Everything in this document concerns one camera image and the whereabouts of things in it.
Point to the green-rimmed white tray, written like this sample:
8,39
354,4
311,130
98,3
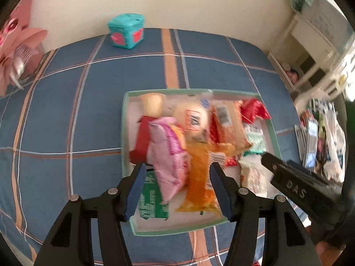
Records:
131,116

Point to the pink snack packet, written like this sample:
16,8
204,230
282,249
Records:
169,166

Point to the pile of small goods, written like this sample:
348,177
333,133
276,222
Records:
310,141

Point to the small white snack packet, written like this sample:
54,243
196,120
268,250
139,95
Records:
252,177

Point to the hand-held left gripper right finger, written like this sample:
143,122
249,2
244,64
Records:
222,191

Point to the clear orange bread packet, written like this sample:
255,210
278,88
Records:
198,177

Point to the pink rose bouquet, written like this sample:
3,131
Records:
16,41

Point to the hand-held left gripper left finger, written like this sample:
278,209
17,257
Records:
136,191

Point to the small bright red snack packet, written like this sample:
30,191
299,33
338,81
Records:
253,109

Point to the green and white snack packet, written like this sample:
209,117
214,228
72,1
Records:
255,140

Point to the beige cake packet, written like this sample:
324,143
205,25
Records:
226,122

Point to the glass vase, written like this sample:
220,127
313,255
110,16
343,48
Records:
34,72

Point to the clear white bun packet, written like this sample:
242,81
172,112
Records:
191,116

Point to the white shelf unit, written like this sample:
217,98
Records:
313,41

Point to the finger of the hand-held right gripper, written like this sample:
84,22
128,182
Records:
298,167
270,162

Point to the red patterned snack packet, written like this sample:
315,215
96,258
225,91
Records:
213,133

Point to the dark red snack packet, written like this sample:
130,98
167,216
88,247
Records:
141,138

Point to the white plastic bag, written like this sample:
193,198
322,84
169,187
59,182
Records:
335,144

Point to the teal tin box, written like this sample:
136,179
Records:
126,32

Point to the dark green snack packet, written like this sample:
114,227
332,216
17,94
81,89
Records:
151,196

